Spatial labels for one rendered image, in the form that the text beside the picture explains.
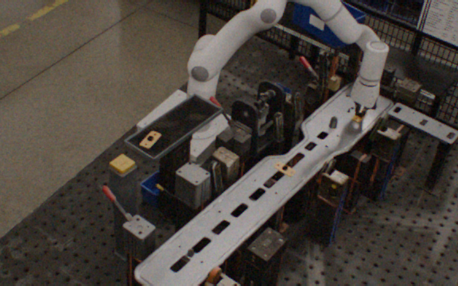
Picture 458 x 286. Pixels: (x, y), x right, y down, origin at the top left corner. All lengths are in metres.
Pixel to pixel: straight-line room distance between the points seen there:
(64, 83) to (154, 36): 0.84
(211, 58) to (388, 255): 1.02
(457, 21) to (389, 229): 0.94
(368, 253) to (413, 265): 0.17
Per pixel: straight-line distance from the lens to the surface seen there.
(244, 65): 3.45
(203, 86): 2.70
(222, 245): 2.15
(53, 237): 2.59
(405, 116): 2.80
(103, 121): 4.17
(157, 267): 2.08
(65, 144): 4.02
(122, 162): 2.18
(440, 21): 3.04
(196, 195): 2.21
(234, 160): 2.31
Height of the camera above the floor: 2.64
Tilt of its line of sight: 41 degrees down
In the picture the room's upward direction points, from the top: 5 degrees clockwise
